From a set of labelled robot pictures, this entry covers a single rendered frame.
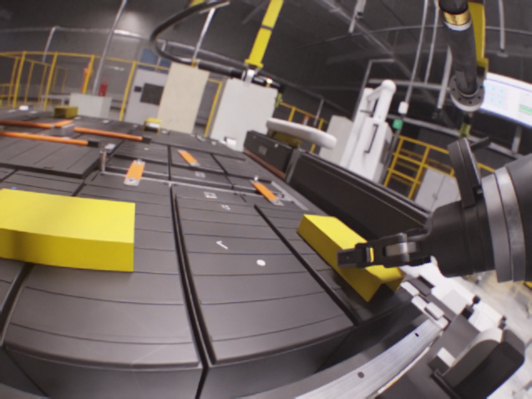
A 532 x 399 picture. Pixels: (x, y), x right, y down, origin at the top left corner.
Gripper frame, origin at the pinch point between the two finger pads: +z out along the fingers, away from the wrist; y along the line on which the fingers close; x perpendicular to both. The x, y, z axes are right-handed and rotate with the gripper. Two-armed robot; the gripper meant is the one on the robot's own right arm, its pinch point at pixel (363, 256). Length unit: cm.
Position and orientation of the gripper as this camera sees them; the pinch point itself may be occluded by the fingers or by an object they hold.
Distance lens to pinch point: 31.0
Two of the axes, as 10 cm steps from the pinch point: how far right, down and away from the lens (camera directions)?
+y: 8.6, 1.2, 4.9
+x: -0.3, -9.5, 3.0
